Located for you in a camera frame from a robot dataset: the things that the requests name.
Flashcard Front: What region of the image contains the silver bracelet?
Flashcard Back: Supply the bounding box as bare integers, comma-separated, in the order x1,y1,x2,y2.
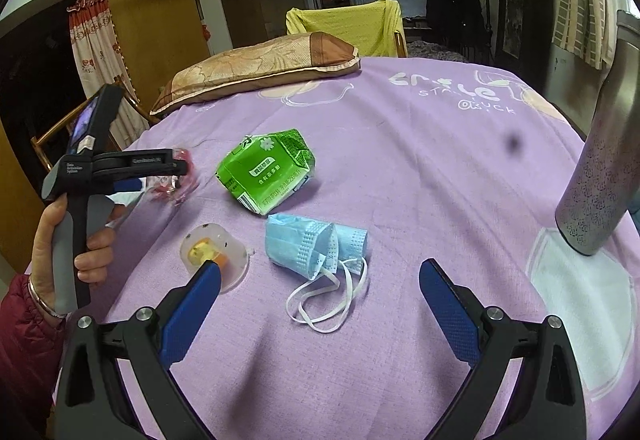
27,273,68,319

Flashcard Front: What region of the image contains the purple printed bedsheet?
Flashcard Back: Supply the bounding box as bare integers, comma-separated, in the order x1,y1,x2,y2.
85,55,640,440

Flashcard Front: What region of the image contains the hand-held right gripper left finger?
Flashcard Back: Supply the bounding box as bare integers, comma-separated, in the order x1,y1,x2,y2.
54,260,223,440

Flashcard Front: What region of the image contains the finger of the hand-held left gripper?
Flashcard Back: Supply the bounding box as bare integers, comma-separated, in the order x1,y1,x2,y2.
112,177,148,195
167,147,196,188

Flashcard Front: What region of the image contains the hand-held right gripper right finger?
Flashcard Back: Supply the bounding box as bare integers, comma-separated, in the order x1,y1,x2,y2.
419,259,587,440

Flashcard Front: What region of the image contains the clear cup with orange peel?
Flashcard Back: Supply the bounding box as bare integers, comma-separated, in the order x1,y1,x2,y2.
181,221,251,293

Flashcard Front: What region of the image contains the green drink carton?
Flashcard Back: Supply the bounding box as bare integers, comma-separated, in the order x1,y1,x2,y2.
216,129,317,217

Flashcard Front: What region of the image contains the wooden chair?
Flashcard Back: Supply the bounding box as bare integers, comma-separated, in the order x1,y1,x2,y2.
30,80,161,171

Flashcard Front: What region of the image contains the white red floral curtain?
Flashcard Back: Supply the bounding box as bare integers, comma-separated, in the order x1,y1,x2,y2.
67,0,146,148

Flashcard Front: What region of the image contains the brown floral pillow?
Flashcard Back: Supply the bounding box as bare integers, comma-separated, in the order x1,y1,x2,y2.
150,33,361,116

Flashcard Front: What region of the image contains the black hanging coat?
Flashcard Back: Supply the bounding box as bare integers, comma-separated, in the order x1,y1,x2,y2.
425,0,488,61

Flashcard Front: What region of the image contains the person's left hand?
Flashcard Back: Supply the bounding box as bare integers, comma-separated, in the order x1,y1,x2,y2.
31,196,118,317

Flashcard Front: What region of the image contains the wooden door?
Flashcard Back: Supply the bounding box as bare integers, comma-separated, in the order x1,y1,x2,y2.
0,120,46,271
107,0,211,86

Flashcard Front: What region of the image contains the blue face mask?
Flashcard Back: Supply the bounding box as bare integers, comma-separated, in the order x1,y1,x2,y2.
264,213,371,333

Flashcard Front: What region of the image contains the patterned steel bottle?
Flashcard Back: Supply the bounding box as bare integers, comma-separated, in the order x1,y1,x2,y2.
555,10,640,257

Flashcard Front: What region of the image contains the yellow cloth covered chair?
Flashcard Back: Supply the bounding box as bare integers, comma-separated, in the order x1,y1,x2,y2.
285,0,407,58

